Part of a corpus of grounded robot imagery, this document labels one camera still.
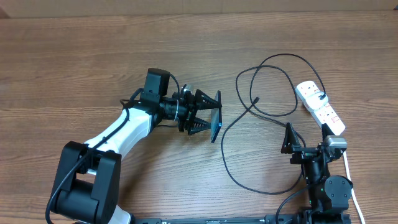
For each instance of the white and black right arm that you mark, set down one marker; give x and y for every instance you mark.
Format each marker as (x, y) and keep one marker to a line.
(328, 194)

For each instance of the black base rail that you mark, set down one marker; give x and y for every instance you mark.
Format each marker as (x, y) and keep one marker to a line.
(268, 219)

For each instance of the Samsung Galaxy smartphone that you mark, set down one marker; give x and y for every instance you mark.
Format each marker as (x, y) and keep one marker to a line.
(216, 118)

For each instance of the white charger adapter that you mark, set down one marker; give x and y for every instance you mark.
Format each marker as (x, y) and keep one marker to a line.
(315, 101)

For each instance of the white power strip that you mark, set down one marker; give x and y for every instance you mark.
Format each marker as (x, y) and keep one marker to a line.
(323, 115)

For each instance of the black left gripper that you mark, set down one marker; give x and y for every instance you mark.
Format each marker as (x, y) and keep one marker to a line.
(188, 122)

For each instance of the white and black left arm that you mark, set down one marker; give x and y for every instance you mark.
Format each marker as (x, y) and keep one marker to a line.
(86, 185)

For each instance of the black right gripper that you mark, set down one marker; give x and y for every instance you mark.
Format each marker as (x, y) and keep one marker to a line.
(290, 142)

